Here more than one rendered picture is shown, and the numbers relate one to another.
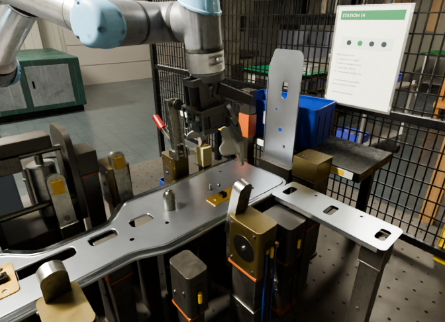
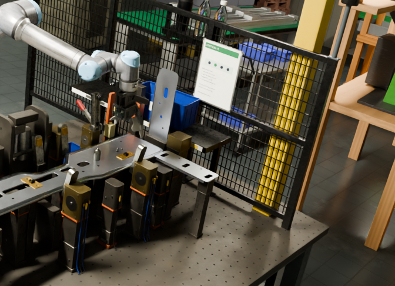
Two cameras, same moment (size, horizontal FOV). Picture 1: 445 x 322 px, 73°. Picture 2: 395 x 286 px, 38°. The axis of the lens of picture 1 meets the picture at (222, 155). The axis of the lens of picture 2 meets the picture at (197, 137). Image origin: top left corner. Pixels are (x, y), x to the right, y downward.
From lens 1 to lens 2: 1.71 m
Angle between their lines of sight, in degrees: 16
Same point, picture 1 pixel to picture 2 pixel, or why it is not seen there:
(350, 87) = (209, 91)
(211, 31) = (135, 73)
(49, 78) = not seen: outside the picture
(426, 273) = (244, 214)
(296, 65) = (174, 80)
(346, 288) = not seen: hidden behind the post
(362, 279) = (198, 200)
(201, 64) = (128, 87)
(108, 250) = not seen: hidden behind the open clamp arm
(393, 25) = (233, 60)
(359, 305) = (197, 217)
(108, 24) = (97, 73)
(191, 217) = (110, 164)
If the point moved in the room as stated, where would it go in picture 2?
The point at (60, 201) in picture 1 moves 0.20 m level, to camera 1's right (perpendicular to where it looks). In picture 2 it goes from (39, 150) to (89, 153)
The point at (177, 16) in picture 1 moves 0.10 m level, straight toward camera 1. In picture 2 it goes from (119, 65) to (126, 73)
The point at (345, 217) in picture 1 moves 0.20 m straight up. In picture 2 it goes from (192, 169) to (201, 126)
